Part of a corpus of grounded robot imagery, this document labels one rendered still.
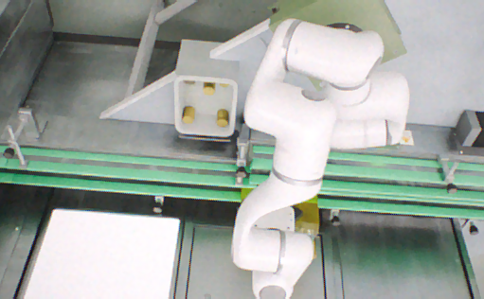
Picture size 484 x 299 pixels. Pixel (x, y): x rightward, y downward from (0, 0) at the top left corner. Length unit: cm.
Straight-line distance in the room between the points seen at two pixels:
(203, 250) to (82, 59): 106
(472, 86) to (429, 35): 25
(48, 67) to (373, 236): 145
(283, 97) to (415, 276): 105
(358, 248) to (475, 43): 72
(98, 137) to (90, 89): 51
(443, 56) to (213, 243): 87
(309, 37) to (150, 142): 87
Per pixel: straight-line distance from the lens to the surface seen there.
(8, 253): 166
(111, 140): 156
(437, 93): 155
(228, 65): 138
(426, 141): 158
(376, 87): 94
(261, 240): 85
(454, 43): 145
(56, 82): 212
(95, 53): 223
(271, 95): 74
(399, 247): 170
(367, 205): 159
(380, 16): 123
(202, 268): 150
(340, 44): 76
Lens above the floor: 184
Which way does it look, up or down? 41 degrees down
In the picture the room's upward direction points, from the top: 177 degrees counter-clockwise
